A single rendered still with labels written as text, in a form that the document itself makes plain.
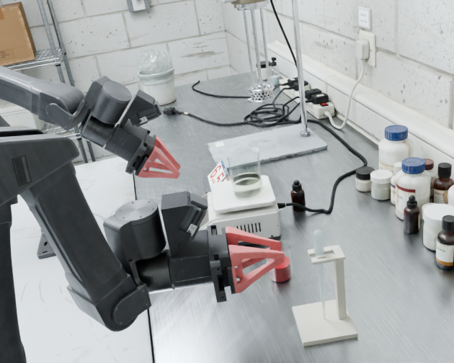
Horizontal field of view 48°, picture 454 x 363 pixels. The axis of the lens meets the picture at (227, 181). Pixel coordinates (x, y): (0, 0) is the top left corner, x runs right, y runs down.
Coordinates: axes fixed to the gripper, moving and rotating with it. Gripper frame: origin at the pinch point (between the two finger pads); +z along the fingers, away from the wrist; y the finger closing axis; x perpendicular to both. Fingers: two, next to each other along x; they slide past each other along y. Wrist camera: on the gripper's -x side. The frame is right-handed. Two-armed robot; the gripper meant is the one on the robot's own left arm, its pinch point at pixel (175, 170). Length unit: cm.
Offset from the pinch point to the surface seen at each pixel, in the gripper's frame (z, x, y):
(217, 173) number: 12.8, 3.3, 19.2
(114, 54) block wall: -29, 45, 230
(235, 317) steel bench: 14.8, 4.5, -31.5
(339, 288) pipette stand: 22.6, -10.7, -36.1
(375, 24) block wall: 30, -46, 36
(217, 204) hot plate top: 8.6, -1.7, -9.0
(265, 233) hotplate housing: 19.1, -2.1, -11.7
